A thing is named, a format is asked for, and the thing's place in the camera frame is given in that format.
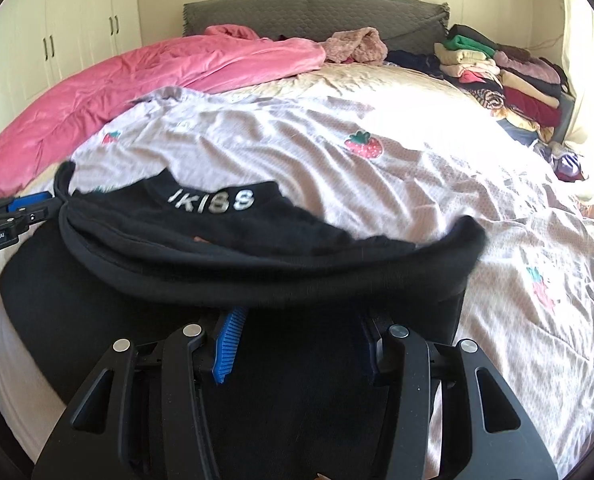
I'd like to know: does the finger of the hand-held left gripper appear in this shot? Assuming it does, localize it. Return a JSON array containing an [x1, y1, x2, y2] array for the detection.
[[4, 198, 66, 233], [0, 191, 54, 217]]

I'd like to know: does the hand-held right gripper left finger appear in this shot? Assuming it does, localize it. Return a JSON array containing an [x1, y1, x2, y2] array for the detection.
[[32, 307, 250, 480]]

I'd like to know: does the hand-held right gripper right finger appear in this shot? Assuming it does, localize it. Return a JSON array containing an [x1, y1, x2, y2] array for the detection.
[[359, 310, 560, 480]]

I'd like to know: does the black sweater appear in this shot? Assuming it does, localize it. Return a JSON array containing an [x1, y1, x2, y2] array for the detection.
[[0, 160, 488, 480]]

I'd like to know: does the stack of folded clothes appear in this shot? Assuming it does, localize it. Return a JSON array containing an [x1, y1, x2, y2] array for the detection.
[[434, 22, 573, 143]]

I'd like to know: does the pink quilt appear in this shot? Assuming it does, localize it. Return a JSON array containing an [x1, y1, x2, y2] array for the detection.
[[0, 24, 327, 201]]

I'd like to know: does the white wardrobe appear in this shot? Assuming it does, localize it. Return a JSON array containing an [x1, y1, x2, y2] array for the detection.
[[0, 0, 142, 126]]

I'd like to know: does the pale pink printed blanket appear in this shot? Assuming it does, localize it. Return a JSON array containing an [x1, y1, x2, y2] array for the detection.
[[0, 85, 594, 471]]

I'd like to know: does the beige bed sheet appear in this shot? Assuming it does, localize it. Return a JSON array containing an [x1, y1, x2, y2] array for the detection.
[[217, 62, 508, 126]]

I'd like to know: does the purple cloth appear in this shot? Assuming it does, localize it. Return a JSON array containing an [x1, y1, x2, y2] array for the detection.
[[532, 142, 585, 183]]

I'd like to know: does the dark navy garment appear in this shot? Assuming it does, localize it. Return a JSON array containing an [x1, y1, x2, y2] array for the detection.
[[384, 50, 445, 78]]

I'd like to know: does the grey padded headboard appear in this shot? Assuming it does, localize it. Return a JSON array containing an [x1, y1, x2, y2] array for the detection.
[[183, 0, 450, 56]]

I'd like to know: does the pink fluffy garment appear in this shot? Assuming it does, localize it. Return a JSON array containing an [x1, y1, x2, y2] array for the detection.
[[324, 27, 389, 65]]

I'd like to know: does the white curtain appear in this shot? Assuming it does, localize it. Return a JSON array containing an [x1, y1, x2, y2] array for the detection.
[[560, 0, 594, 201]]

